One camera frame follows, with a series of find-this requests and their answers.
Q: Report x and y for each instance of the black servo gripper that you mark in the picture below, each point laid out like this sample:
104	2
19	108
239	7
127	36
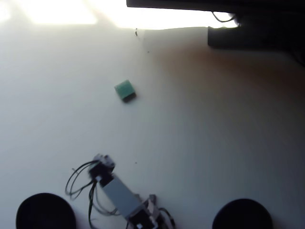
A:
101	169

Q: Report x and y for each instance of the black round bowl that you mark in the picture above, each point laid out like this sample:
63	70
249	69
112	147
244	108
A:
241	214
45	212

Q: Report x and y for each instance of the teal foam cube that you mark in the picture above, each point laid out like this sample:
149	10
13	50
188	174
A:
124	90

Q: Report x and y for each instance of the black rectangular box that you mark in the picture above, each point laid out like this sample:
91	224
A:
250	38

